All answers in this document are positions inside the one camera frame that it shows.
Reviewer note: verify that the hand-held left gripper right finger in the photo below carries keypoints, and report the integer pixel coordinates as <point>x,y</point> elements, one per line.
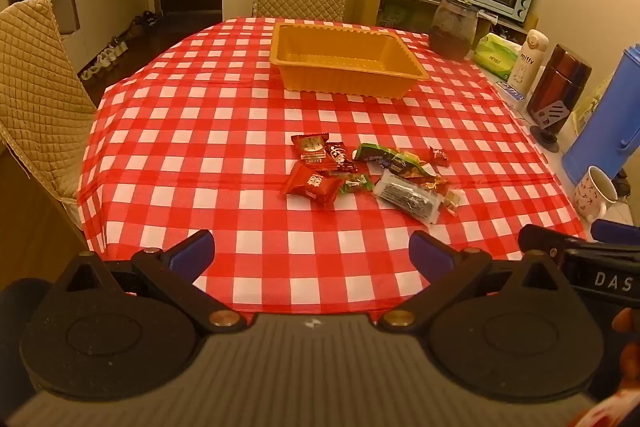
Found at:
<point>427,253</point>

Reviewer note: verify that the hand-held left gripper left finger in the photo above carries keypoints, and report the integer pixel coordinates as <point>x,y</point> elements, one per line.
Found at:
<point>192,254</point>

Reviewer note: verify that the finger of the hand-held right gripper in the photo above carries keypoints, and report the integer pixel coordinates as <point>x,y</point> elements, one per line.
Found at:
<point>537,239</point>
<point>617,231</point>

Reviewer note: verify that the dark blue candy packet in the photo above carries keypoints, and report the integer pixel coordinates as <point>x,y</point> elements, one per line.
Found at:
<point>400,164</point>

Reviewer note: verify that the small red candy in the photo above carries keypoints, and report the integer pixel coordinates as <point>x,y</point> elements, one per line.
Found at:
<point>439,156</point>

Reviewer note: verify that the small green candy wrapper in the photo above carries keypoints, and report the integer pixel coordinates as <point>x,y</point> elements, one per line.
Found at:
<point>355,183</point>

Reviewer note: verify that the green dark candy packet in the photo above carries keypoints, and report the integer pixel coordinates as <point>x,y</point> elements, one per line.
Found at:
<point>372,152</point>

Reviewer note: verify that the dark red candy packet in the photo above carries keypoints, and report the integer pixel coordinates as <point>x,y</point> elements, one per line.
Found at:
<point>339,156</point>

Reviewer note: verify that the red square snack packet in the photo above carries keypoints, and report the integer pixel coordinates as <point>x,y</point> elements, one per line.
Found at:
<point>314,184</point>

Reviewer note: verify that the red packet with round picture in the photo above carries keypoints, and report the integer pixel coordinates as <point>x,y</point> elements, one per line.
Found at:
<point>310,148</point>

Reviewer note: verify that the yellow plastic tray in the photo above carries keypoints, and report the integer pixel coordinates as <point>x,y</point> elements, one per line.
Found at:
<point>345,57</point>

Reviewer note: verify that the person's right hand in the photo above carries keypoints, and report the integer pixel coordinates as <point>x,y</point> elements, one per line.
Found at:
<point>631,319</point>

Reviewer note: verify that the white printed mug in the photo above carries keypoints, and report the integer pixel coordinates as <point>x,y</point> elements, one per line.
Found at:
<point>592,194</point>

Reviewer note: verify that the blue plastic jug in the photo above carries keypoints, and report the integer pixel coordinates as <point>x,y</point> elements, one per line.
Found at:
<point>607,122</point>

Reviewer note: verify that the grey metal phone stand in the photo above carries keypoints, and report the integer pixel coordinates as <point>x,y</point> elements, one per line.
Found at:
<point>550,122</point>

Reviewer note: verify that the pale printed bag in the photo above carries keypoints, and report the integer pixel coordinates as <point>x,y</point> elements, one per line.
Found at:
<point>595,107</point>

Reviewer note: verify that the red checkered tablecloth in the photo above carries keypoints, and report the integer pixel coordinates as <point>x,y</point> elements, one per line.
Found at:
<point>210,122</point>

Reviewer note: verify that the blue white small box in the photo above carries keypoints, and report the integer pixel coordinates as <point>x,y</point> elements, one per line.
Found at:
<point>512,89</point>

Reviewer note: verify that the brown metal thermos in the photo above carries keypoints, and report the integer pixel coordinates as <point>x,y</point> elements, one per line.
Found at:
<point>560,82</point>

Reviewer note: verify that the white bottle with rabbit print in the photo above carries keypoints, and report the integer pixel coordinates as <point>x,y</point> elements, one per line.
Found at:
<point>527,59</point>

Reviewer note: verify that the green tissue pack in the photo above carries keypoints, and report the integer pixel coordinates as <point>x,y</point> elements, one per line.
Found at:
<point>496,57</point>

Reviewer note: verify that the row of shoes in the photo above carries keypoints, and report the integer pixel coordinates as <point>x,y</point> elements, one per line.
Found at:
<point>117,49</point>

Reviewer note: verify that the glass jar with dark contents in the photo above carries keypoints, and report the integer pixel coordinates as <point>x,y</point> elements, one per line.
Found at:
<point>454,32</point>

